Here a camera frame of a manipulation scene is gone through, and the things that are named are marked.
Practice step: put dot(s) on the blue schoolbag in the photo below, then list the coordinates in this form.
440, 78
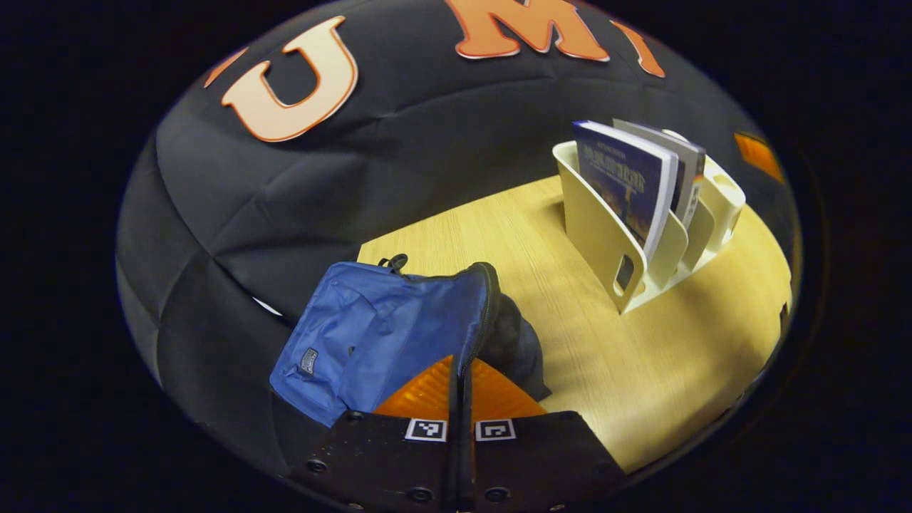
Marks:
370, 320

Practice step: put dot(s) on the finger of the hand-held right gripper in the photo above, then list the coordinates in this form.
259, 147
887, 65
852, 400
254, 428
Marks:
759, 157

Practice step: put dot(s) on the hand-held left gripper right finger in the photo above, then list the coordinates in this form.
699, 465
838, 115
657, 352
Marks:
534, 456

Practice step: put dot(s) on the blue cover book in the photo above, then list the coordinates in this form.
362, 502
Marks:
620, 178

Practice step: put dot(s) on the black backdrop cloth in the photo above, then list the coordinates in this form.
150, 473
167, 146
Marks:
427, 142

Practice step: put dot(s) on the grey portrait cover book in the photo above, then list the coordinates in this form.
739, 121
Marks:
690, 167

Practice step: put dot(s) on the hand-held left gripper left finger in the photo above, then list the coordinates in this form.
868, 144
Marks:
385, 456

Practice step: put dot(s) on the cream plastic bookshelf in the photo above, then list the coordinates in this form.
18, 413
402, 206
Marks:
591, 235

